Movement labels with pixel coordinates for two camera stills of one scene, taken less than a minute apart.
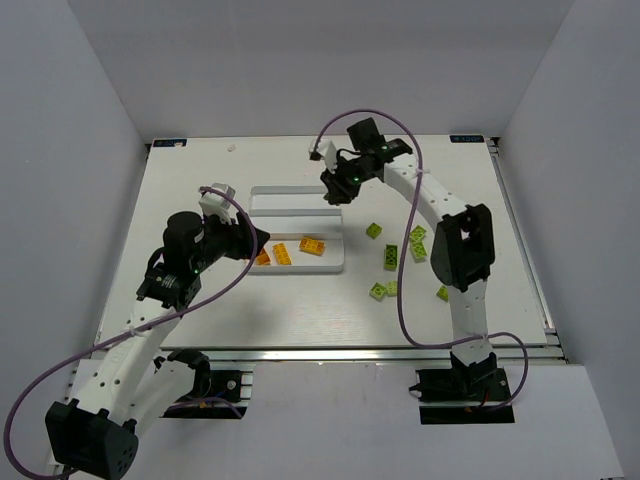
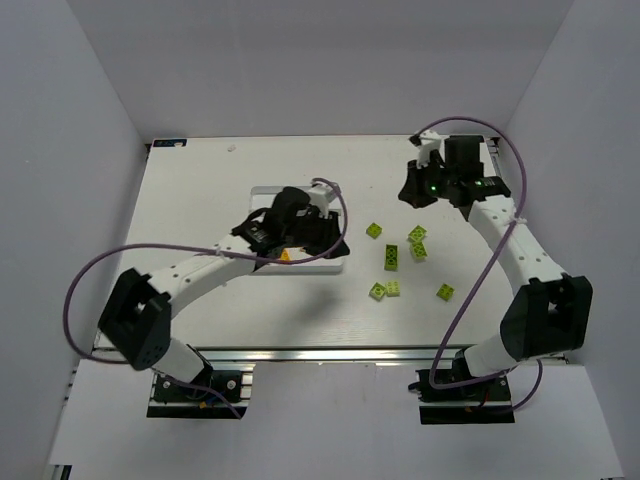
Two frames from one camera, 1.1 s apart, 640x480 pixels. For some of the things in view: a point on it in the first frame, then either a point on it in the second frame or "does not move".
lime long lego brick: [391, 257] does not move
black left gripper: [240, 236] → [323, 234]
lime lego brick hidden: [419, 247] does not move
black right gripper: [338, 183] → [417, 185]
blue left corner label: [170, 143] does not move
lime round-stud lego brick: [378, 291] does not move
